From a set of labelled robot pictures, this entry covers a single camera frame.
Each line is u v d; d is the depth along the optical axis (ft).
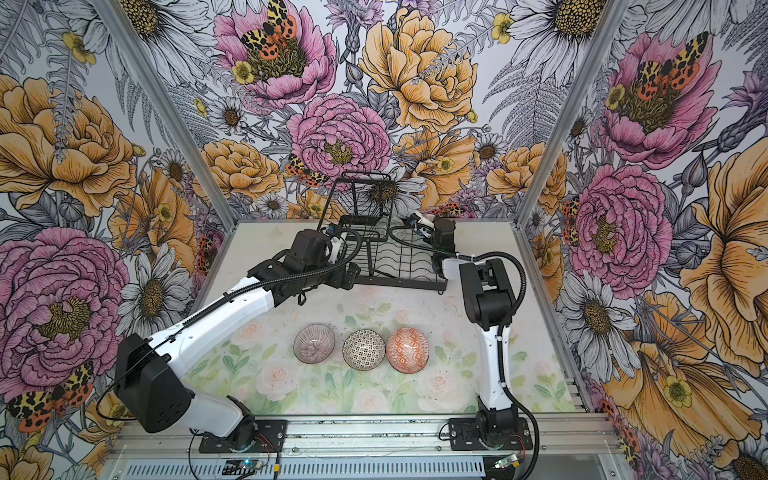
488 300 1.99
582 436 2.52
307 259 2.01
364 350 2.86
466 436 2.42
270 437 2.43
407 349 2.79
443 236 2.78
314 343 2.91
